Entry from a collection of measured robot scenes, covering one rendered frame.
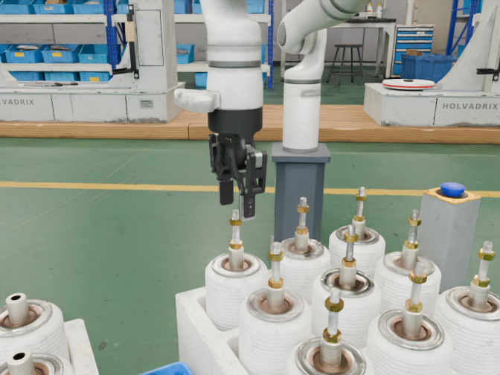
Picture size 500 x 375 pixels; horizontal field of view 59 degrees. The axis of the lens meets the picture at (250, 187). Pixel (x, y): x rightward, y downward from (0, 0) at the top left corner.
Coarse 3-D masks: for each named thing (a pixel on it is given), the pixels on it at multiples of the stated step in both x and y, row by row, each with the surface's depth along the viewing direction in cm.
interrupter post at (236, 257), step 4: (232, 252) 66; (236, 252) 66; (240, 252) 66; (232, 256) 66; (236, 256) 66; (240, 256) 66; (232, 260) 66; (236, 260) 66; (240, 260) 67; (232, 264) 67; (236, 264) 66; (240, 264) 67; (232, 268) 67; (236, 268) 67; (240, 268) 67
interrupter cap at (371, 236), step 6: (342, 228) 80; (366, 228) 80; (336, 234) 77; (342, 234) 77; (366, 234) 78; (372, 234) 77; (378, 234) 77; (342, 240) 76; (360, 240) 75; (366, 240) 75; (372, 240) 75; (378, 240) 76
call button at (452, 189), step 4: (444, 184) 80; (448, 184) 80; (452, 184) 80; (456, 184) 80; (440, 188) 80; (444, 188) 78; (448, 188) 78; (452, 188) 78; (456, 188) 78; (460, 188) 78; (464, 188) 78; (444, 192) 79; (448, 192) 78; (452, 192) 78; (456, 192) 77; (460, 192) 78
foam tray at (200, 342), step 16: (176, 304) 73; (192, 304) 70; (192, 320) 67; (208, 320) 66; (192, 336) 67; (208, 336) 63; (224, 336) 63; (192, 352) 69; (208, 352) 61; (224, 352) 60; (192, 368) 70; (208, 368) 62; (224, 368) 57; (240, 368) 57
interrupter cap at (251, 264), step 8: (224, 256) 70; (248, 256) 70; (216, 264) 68; (224, 264) 68; (248, 264) 68; (256, 264) 68; (216, 272) 65; (224, 272) 65; (232, 272) 65; (240, 272) 65; (248, 272) 65; (256, 272) 66
